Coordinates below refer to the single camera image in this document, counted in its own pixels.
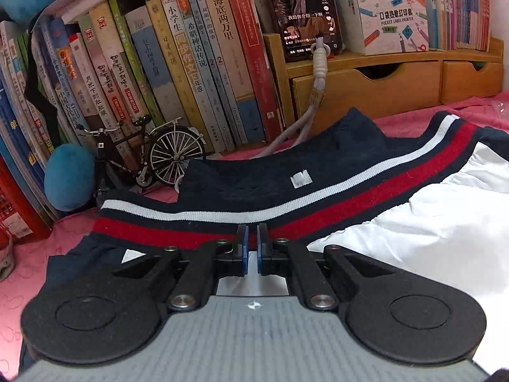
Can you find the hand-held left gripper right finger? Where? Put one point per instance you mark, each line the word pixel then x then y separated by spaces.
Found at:
pixel 260 246

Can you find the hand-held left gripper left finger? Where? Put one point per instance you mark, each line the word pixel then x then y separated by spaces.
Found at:
pixel 244 242

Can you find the navy and white jacket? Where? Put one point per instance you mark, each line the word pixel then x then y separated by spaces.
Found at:
pixel 222 191

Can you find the black model bicycle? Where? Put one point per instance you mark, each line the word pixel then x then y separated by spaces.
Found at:
pixel 175 155

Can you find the wooden drawer organizer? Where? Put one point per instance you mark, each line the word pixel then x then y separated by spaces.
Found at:
pixel 358 87

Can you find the long row of tall books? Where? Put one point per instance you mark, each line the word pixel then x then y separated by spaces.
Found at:
pixel 179 67

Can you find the blue plush ball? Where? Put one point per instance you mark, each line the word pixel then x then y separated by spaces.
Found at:
pixel 67 179

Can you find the pink printed blanket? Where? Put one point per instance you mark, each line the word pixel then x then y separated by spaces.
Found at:
pixel 28 306

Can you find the smartphone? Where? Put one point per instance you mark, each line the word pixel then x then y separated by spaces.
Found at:
pixel 306 8

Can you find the white printed carton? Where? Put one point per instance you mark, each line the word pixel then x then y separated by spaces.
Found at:
pixel 389 16

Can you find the row of red-spined books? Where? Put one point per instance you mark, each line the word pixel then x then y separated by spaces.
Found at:
pixel 457 8

